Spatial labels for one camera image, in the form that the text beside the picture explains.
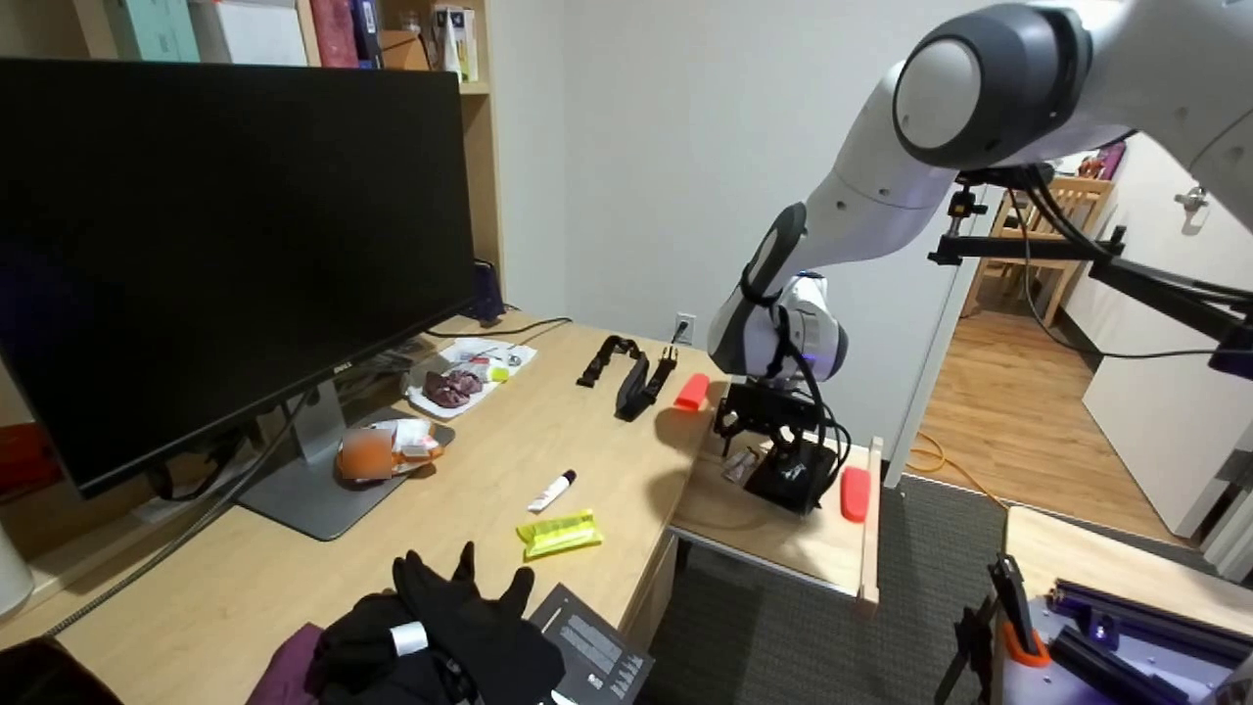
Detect pink bottle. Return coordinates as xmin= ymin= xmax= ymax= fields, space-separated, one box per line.
xmin=1090 ymin=137 xmax=1133 ymax=182

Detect teal book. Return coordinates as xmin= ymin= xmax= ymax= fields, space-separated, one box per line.
xmin=123 ymin=0 xmax=209 ymax=65

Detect wooden sliding tray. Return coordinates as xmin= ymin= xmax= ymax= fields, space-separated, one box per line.
xmin=665 ymin=408 xmax=889 ymax=608

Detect purple cloth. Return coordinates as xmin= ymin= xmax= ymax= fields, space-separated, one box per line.
xmin=247 ymin=621 xmax=327 ymax=705

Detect black gloves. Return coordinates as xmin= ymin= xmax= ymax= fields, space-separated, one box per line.
xmin=386 ymin=541 xmax=539 ymax=642

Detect dark blue bottle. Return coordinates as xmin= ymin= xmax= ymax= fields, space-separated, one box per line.
xmin=464 ymin=257 xmax=510 ymax=329

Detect grey door handle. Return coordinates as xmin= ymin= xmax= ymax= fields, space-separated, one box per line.
xmin=1171 ymin=178 xmax=1223 ymax=241

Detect black cloth glove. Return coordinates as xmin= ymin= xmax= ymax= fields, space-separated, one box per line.
xmin=310 ymin=590 xmax=568 ymax=705

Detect small wooden side table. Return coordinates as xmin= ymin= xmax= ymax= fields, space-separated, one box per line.
xmin=993 ymin=506 xmax=1253 ymax=705

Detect dark grey flat box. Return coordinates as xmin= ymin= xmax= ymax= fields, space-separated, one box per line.
xmin=526 ymin=578 xmax=658 ymax=705

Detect grey desk cable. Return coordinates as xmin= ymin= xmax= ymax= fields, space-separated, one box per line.
xmin=427 ymin=309 xmax=581 ymax=344

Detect black computer monitor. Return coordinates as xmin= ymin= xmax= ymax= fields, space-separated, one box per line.
xmin=0 ymin=56 xmax=483 ymax=496

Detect brown box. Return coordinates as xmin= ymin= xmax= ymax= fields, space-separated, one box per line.
xmin=380 ymin=0 xmax=437 ymax=70

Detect grey monitor stand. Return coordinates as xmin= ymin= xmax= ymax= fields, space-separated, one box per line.
xmin=236 ymin=377 xmax=434 ymax=545

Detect purple plastic tray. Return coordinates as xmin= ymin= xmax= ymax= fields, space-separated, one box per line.
xmin=1041 ymin=578 xmax=1253 ymax=705

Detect red book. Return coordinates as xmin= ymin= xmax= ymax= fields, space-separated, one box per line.
xmin=310 ymin=0 xmax=363 ymax=70

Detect white box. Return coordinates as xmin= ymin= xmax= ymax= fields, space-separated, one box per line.
xmin=193 ymin=0 xmax=314 ymax=70

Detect red plastic piece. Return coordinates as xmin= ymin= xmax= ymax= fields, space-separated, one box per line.
xmin=669 ymin=370 xmax=716 ymax=416
xmin=839 ymin=463 xmax=878 ymax=530

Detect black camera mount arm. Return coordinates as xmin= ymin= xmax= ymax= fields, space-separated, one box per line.
xmin=928 ymin=182 xmax=1253 ymax=382

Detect white marker purple cap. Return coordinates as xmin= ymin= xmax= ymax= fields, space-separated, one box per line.
xmin=526 ymin=464 xmax=581 ymax=515

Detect black strap with buckle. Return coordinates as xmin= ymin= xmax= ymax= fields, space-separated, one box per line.
xmin=577 ymin=331 xmax=682 ymax=428

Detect black fabric case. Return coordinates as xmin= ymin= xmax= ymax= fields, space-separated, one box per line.
xmin=742 ymin=443 xmax=839 ymax=515

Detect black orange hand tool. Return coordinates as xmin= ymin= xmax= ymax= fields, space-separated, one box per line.
xmin=984 ymin=552 xmax=1052 ymax=671

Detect black small tripod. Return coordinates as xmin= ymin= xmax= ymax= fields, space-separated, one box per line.
xmin=930 ymin=598 xmax=1004 ymax=705

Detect dark red object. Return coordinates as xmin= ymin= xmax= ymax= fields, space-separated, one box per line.
xmin=0 ymin=417 xmax=68 ymax=506

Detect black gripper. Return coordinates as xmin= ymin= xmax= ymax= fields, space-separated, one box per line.
xmin=711 ymin=381 xmax=852 ymax=506

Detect white slim bottle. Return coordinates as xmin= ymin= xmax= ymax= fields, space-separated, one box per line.
xmin=431 ymin=4 xmax=483 ymax=91

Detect orange snack package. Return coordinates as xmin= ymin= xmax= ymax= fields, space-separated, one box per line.
xmin=331 ymin=416 xmax=453 ymax=494

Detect white cabinet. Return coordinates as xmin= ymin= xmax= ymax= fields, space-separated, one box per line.
xmin=1078 ymin=348 xmax=1253 ymax=541

